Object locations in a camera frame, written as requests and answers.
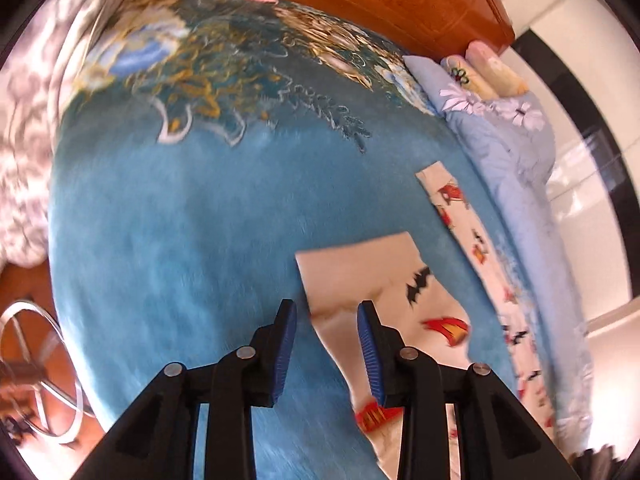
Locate teal floral fleece blanket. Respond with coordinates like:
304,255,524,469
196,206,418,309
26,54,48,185
47,0,521,480

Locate light blue floral duvet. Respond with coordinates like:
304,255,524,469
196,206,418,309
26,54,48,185
404,54,597,456

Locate dark cloth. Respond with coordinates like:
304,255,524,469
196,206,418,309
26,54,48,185
567,444,631,480

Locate beige printed pants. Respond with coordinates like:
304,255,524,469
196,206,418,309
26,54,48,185
295,161,558,480

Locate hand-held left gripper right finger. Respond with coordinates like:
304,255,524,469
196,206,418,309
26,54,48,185
356,300,581,480

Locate metal chair base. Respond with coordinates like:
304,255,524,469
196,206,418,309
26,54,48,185
0,299,97,447

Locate pale pink pillow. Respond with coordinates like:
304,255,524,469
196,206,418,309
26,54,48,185
440,40,531,100

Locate white glossy sliding wardrobe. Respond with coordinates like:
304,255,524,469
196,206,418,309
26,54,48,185
492,0,640,461

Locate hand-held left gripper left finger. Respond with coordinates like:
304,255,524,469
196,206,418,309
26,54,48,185
70,299,298,480

